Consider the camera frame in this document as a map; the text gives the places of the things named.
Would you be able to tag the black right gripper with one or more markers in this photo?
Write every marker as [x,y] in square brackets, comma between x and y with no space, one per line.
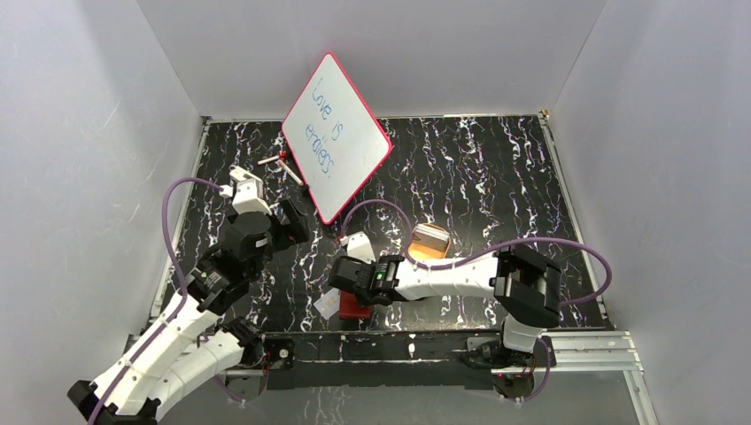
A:
[362,302]

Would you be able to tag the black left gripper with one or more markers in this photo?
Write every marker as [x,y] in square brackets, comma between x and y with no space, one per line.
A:
[294,220]

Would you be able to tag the red leather card holder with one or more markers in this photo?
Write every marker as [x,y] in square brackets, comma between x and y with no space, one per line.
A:
[351,309]

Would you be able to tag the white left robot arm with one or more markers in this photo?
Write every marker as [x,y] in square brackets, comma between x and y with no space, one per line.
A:
[155,373]

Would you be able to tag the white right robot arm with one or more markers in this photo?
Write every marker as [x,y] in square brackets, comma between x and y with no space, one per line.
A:
[523,281]

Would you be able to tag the silver credit card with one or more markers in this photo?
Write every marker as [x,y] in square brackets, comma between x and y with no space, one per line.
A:
[328,304]

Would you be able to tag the orange oval tray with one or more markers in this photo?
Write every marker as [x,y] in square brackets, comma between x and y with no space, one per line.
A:
[420,252]

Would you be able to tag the red capped marker pen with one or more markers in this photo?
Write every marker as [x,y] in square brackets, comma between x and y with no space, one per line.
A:
[274,158]

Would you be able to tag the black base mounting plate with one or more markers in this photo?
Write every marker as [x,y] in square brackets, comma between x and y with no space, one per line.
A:
[374,359]

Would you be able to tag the pink framed whiteboard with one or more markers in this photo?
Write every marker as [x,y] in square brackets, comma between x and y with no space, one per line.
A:
[335,139]

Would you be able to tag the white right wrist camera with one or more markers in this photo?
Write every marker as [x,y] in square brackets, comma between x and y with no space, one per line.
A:
[358,246]

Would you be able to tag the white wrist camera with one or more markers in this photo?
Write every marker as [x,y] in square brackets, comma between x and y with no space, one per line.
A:
[246,192]
[358,246]

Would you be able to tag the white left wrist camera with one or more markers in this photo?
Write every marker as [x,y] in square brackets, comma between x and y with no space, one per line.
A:
[246,192]

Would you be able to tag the aluminium rail frame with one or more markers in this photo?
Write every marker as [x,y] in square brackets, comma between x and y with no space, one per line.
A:
[483,179]

